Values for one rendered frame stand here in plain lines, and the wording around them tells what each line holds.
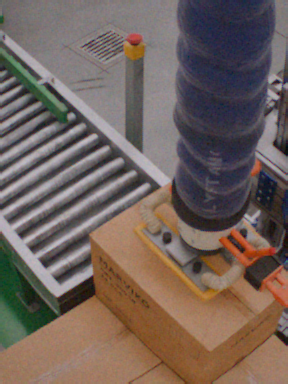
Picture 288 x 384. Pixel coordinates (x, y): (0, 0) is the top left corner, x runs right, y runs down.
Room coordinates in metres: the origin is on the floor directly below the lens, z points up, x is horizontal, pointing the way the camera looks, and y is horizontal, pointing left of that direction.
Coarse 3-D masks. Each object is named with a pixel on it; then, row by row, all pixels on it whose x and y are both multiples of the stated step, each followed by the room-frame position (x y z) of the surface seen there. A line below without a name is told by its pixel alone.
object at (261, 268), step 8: (264, 256) 1.11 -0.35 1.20; (272, 256) 1.10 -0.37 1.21; (248, 264) 1.07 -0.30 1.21; (256, 264) 1.08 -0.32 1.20; (264, 264) 1.08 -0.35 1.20; (272, 264) 1.08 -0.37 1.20; (280, 264) 1.07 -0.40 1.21; (248, 272) 1.05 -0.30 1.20; (256, 272) 1.05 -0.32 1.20; (264, 272) 1.05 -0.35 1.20; (272, 272) 1.05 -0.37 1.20; (280, 272) 1.06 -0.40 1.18; (248, 280) 1.04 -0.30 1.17; (256, 280) 1.02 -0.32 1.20; (264, 280) 1.02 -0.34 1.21; (272, 280) 1.04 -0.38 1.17; (256, 288) 1.02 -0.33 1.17; (264, 288) 1.02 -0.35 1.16
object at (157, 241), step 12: (156, 216) 1.35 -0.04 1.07; (144, 228) 1.30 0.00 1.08; (168, 228) 1.30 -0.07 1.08; (144, 240) 1.26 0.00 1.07; (156, 240) 1.25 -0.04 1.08; (168, 240) 1.24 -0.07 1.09; (156, 252) 1.21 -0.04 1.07; (168, 252) 1.21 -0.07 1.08; (168, 264) 1.17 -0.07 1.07; (180, 264) 1.17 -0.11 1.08; (192, 264) 1.16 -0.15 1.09; (204, 264) 1.16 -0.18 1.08; (180, 276) 1.13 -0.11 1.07; (192, 276) 1.12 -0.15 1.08; (192, 288) 1.08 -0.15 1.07; (204, 288) 1.08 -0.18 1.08; (204, 300) 1.04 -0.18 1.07
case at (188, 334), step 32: (128, 224) 1.41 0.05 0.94; (96, 256) 1.34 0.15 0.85; (128, 256) 1.28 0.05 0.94; (96, 288) 1.36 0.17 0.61; (128, 288) 1.21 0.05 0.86; (160, 288) 1.16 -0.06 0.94; (128, 320) 1.22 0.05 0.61; (160, 320) 1.09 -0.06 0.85; (192, 320) 1.04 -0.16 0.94; (224, 320) 1.03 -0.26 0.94; (256, 320) 1.05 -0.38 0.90; (160, 352) 1.08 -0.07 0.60; (192, 352) 0.97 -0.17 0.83; (224, 352) 0.96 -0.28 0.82
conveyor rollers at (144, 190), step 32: (0, 64) 2.73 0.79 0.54; (0, 96) 2.46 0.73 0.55; (32, 96) 2.45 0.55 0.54; (0, 128) 2.23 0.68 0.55; (32, 128) 2.24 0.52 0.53; (0, 160) 2.03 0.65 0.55; (32, 160) 2.03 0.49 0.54; (64, 160) 2.04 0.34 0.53; (96, 160) 2.04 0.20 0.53; (0, 192) 1.85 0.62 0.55; (32, 192) 1.85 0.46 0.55; (64, 192) 1.85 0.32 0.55; (96, 192) 1.85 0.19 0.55; (32, 224) 1.71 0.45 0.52; (64, 224) 1.70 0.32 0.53; (96, 224) 1.70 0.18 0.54
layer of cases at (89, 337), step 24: (72, 312) 1.28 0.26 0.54; (96, 312) 1.28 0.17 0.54; (48, 336) 1.15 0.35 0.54; (72, 336) 1.16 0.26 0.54; (96, 336) 1.17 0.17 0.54; (120, 336) 1.18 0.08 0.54; (0, 360) 1.01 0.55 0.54; (24, 360) 1.03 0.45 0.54; (48, 360) 1.04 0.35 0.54; (72, 360) 1.05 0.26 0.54; (96, 360) 1.06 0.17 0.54; (120, 360) 1.06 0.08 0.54; (144, 360) 1.07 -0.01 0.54; (240, 360) 1.06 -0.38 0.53; (264, 360) 1.04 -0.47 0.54
